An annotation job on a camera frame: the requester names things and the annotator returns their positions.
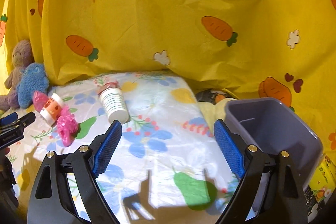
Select grey plastic trash bin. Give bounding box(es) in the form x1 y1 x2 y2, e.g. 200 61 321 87
224 97 323 188

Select purple teddy bear plush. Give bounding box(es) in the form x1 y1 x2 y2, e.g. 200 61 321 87
1 40 34 111

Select blue fuzzy monster plush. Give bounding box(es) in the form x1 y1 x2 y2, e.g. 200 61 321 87
17 63 50 109

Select yellow tissue box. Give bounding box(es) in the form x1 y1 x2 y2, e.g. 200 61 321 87
309 154 335 203

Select red snack wrapper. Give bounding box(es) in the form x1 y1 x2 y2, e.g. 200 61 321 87
97 81 119 95

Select crumpled pink plastic bag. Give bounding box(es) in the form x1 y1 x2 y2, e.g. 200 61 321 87
56 105 79 147

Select yellow duck plush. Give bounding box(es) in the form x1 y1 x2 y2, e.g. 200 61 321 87
198 98 235 132

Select floral plastic-covered bed sheet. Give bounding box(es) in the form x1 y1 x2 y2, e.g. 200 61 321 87
4 70 259 224

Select orange fruit print paper cup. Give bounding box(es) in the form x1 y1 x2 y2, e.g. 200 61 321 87
39 93 65 126

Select yellow carrot print curtain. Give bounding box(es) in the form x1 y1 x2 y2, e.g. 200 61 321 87
1 0 335 159

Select white green-grid paper cup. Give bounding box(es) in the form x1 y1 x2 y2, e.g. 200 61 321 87
99 88 129 124

